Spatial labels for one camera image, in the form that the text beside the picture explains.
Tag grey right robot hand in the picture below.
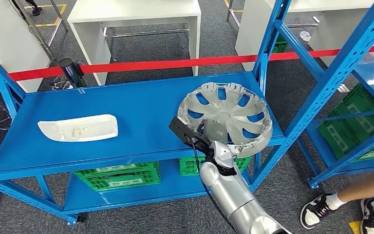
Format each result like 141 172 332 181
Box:
197 118 229 144

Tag round silver metal part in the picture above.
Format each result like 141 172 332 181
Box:
177 82 273 158

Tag wide blue metal shelf rack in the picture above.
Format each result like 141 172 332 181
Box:
0 0 374 225

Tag speckled white curved plastic part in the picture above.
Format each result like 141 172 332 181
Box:
37 114 119 142

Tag red barrier tape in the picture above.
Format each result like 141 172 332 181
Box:
0 44 374 87

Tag white table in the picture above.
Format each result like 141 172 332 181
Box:
234 0 320 72
308 0 374 67
67 0 202 86

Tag person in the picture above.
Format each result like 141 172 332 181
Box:
299 173 374 234
11 0 42 20

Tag white cabinet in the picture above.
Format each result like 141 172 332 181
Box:
0 0 51 94

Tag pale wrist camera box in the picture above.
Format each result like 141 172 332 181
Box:
208 141 236 169

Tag black flat bracket module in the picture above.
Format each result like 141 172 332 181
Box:
168 116 212 154

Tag chrome tube frame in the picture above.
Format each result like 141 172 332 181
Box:
225 0 241 28
9 0 68 60

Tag black barrier post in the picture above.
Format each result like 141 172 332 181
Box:
58 58 87 88

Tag thin floor cables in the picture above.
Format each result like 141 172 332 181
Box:
50 76 75 91

